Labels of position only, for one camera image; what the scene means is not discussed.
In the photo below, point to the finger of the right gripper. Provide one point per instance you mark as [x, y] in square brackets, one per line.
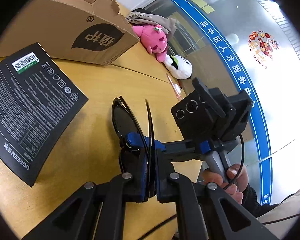
[134, 139]

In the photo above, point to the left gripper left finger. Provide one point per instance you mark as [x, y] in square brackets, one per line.
[97, 211]

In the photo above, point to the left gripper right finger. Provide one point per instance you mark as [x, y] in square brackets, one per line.
[204, 212]

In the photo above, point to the black sunglasses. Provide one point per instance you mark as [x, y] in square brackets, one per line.
[130, 127]

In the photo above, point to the black product box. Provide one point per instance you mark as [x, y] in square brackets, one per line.
[37, 103]

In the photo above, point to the pink pen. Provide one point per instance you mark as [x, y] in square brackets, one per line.
[175, 87]

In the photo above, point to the white panda plush toy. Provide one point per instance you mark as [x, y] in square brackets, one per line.
[179, 67]

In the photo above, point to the pink plush toy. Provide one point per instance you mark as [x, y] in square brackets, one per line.
[153, 39]

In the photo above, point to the yellow sticky notes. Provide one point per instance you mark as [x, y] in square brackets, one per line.
[204, 6]

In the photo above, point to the grey folded cloth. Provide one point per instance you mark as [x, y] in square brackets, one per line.
[141, 16]

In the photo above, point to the brown cardboard box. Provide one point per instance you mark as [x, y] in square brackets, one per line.
[91, 31]

